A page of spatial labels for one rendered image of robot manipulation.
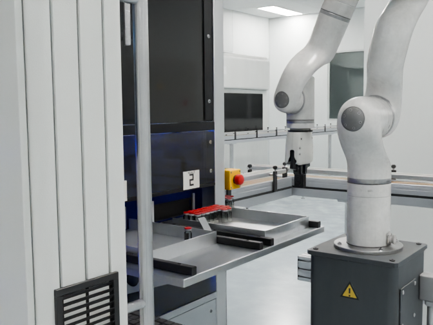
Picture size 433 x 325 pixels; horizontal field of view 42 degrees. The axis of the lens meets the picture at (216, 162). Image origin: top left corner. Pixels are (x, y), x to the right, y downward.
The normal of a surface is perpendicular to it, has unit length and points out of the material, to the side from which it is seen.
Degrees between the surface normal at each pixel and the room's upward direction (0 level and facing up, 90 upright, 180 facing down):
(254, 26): 90
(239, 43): 90
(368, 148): 127
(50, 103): 90
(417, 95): 90
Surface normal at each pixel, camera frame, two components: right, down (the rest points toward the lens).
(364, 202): -0.48, 0.08
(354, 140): -0.50, 0.67
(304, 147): 0.75, 0.09
